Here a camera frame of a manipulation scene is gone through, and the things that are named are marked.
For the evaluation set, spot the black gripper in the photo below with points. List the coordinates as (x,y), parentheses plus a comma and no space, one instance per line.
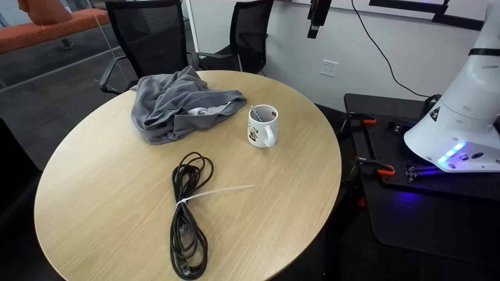
(320,10)

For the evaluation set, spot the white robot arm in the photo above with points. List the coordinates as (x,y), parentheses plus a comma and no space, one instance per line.
(462,104)

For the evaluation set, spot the white printed mug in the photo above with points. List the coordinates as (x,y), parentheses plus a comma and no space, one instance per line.
(258,132)

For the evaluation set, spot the black mesh office chair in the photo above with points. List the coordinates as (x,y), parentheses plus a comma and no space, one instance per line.
(250,32)
(150,37)

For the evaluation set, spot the grey crumpled cloth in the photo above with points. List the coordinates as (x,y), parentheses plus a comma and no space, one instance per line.
(166,104)

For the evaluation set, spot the white zip tie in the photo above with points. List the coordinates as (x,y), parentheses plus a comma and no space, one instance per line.
(219,191)

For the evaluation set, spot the orange upholstered bench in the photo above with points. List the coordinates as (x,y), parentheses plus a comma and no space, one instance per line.
(47,34)

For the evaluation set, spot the white wall outlet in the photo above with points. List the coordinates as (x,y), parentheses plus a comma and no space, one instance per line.
(328,68)

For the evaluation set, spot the black whiteboard frame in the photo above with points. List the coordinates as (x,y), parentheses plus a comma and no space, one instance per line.
(458,21)

